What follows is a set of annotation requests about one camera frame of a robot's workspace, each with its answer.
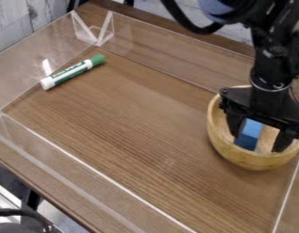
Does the green and white marker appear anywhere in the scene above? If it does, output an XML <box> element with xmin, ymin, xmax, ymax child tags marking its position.
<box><xmin>40</xmin><ymin>54</ymin><xmax>105</xmax><ymax>90</ymax></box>

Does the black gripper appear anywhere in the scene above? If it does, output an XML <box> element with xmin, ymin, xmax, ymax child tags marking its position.
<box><xmin>219</xmin><ymin>86</ymin><xmax>299</xmax><ymax>153</ymax></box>

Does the black table leg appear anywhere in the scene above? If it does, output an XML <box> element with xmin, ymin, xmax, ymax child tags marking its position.
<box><xmin>26</xmin><ymin>190</ymin><xmax>41</xmax><ymax>210</ymax></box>

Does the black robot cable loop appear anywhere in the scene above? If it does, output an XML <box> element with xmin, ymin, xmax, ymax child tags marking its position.
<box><xmin>159</xmin><ymin>0</ymin><xmax>225</xmax><ymax>35</ymax></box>

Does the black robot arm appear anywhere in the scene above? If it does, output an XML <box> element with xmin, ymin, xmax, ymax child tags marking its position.
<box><xmin>197</xmin><ymin>0</ymin><xmax>299</xmax><ymax>152</ymax></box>

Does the blue rectangular block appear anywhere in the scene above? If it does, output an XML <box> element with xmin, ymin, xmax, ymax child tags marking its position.
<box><xmin>234</xmin><ymin>118</ymin><xmax>263</xmax><ymax>151</ymax></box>

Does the brown wooden bowl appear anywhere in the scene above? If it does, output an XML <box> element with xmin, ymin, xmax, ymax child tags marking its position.
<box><xmin>207</xmin><ymin>95</ymin><xmax>299</xmax><ymax>171</ymax></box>

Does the clear acrylic tray wall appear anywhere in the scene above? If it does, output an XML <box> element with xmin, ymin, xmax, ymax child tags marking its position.
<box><xmin>0</xmin><ymin>8</ymin><xmax>296</xmax><ymax>233</ymax></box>

